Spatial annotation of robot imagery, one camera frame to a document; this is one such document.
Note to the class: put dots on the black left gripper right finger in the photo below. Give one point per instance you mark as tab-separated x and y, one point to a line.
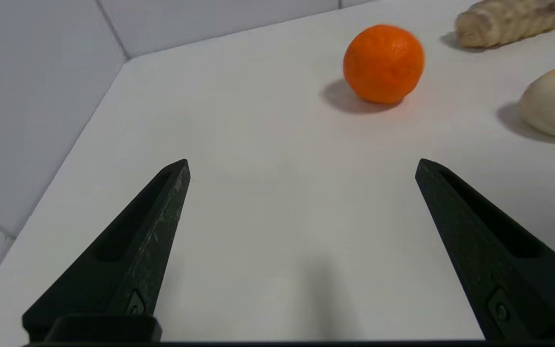
494	260

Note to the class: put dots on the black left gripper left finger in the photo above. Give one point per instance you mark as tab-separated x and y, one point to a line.
133	250

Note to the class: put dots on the striped brown bread roll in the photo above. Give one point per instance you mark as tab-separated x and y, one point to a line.
508	21

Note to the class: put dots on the orange mandarin fruit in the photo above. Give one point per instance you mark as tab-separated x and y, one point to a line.
383	63

